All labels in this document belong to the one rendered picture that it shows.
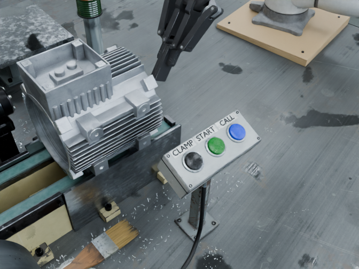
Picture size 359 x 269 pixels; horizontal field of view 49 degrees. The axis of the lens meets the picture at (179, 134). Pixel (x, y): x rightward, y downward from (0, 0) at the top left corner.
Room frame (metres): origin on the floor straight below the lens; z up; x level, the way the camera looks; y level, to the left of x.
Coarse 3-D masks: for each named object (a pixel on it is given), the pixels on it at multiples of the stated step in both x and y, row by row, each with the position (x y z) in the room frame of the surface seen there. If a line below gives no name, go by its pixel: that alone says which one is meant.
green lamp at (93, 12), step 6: (78, 0) 0.88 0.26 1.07; (96, 0) 0.88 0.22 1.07; (78, 6) 0.88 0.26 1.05; (84, 6) 0.87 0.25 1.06; (90, 6) 0.87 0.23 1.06; (96, 6) 0.88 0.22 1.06; (78, 12) 0.88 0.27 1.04; (84, 12) 0.87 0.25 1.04; (90, 12) 0.87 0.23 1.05; (96, 12) 0.88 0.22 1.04
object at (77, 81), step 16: (64, 48) 0.58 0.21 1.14; (80, 48) 0.59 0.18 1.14; (32, 64) 0.52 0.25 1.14; (48, 64) 0.56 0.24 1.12; (64, 64) 0.57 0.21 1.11; (80, 64) 0.57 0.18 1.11; (96, 64) 0.53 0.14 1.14; (32, 80) 0.48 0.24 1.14; (48, 80) 0.52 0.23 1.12; (64, 80) 0.51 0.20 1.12; (80, 80) 0.49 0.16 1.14; (96, 80) 0.51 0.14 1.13; (48, 96) 0.45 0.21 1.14; (64, 96) 0.47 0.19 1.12; (80, 96) 0.49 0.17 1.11; (96, 96) 0.51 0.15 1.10; (48, 112) 0.46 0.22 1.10; (64, 112) 0.46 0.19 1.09; (80, 112) 0.48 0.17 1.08
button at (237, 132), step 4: (232, 124) 0.47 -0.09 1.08; (236, 124) 0.48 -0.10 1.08; (232, 128) 0.47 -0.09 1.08; (236, 128) 0.47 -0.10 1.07; (240, 128) 0.47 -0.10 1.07; (232, 132) 0.46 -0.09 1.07; (236, 132) 0.46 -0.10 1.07; (240, 132) 0.46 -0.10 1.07; (244, 132) 0.46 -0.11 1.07; (232, 136) 0.45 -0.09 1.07; (236, 136) 0.45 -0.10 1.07; (240, 136) 0.46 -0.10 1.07; (244, 136) 0.46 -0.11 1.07
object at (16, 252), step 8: (0, 240) 0.22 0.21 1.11; (0, 248) 0.21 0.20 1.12; (8, 248) 0.21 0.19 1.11; (16, 248) 0.22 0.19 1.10; (24, 248) 0.23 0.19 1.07; (0, 256) 0.20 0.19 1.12; (8, 256) 0.20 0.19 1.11; (16, 256) 0.21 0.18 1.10; (24, 256) 0.21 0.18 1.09; (32, 256) 0.23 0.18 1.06; (0, 264) 0.19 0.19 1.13; (8, 264) 0.19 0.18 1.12; (16, 264) 0.19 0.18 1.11; (24, 264) 0.20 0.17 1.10; (32, 264) 0.21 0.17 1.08
